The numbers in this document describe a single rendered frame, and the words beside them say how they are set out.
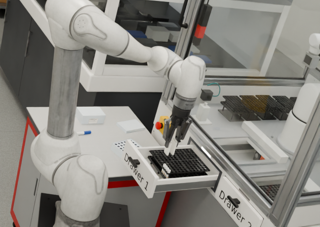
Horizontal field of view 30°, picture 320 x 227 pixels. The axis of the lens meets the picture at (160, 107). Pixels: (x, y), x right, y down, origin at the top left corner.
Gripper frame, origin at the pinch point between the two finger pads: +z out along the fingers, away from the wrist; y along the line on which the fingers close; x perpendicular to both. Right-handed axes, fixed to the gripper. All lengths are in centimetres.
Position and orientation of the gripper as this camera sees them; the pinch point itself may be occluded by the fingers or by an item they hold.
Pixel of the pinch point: (170, 146)
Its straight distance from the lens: 253.5
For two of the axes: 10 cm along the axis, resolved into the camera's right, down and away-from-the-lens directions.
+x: -4.5, -5.1, 7.4
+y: 8.6, -0.2, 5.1
